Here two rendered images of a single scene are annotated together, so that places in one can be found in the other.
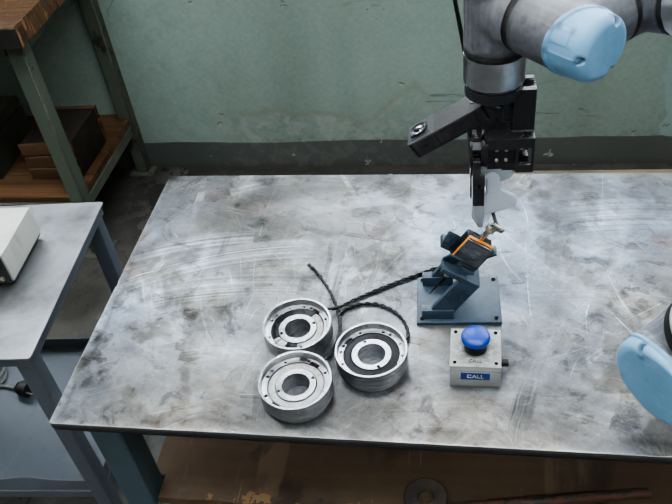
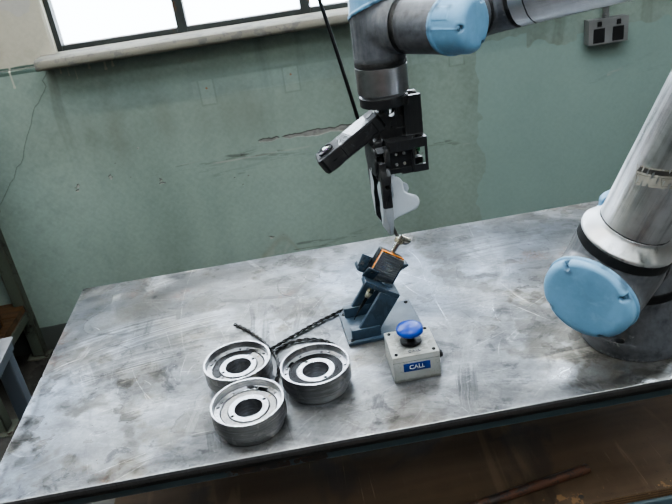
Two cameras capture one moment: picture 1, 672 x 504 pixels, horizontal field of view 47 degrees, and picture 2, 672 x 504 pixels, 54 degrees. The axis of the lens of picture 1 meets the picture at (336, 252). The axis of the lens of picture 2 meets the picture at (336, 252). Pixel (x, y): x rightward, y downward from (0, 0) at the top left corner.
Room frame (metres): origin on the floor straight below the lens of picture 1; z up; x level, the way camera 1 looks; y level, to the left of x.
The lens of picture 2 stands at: (-0.06, 0.15, 1.41)
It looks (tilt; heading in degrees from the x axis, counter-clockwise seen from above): 26 degrees down; 343
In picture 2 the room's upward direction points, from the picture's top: 8 degrees counter-clockwise
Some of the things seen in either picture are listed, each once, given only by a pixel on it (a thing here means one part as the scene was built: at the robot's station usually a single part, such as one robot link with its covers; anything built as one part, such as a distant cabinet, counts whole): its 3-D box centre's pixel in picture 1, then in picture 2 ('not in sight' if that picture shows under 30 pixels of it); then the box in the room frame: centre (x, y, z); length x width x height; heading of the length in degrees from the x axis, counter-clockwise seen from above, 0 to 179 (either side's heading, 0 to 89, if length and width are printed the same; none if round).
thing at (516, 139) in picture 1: (498, 123); (392, 133); (0.83, -0.23, 1.12); 0.09 x 0.08 x 0.12; 80
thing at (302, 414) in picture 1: (296, 388); (249, 412); (0.70, 0.08, 0.82); 0.10 x 0.10 x 0.04
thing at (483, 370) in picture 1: (479, 357); (415, 352); (0.70, -0.18, 0.82); 0.08 x 0.07 x 0.05; 76
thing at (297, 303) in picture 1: (298, 331); (239, 370); (0.81, 0.07, 0.82); 0.10 x 0.10 x 0.04
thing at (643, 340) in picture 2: not in sight; (635, 304); (0.61, -0.50, 0.85); 0.15 x 0.15 x 0.10
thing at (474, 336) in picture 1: (475, 345); (410, 338); (0.70, -0.17, 0.85); 0.04 x 0.04 x 0.05
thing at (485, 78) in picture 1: (494, 65); (381, 80); (0.83, -0.22, 1.21); 0.08 x 0.08 x 0.05
